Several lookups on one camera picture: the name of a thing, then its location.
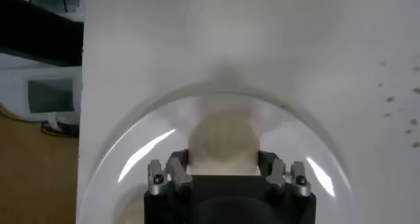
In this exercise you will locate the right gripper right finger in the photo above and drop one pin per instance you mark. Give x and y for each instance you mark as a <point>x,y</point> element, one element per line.
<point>277,172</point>

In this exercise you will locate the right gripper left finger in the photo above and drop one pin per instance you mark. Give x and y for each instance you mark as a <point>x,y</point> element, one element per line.
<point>178,172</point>

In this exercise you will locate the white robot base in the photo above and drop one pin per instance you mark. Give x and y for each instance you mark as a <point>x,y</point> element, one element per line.
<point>13,90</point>

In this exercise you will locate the white round plate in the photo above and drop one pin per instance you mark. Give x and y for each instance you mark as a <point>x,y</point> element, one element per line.
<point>157,179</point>

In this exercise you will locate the dark specks stain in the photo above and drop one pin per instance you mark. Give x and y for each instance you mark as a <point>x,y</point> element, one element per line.
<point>390,99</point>

